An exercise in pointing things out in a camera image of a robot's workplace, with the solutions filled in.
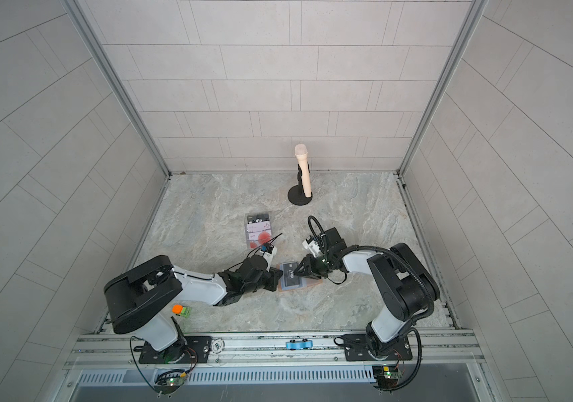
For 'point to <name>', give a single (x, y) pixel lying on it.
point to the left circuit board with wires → (170, 381)
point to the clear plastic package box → (259, 229)
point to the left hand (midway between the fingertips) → (288, 275)
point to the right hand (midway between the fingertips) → (298, 273)
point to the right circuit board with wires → (386, 376)
